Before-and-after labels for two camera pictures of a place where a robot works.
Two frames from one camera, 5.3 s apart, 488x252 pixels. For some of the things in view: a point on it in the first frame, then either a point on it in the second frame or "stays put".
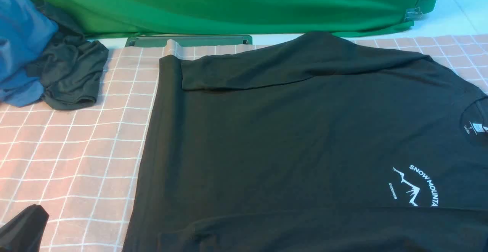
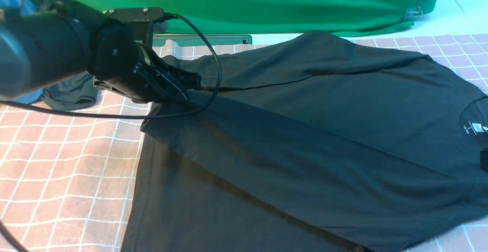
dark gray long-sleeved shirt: (321, 142) stays put
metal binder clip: (412, 14) stays put
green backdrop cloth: (121, 7) stays put
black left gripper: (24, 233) -> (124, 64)
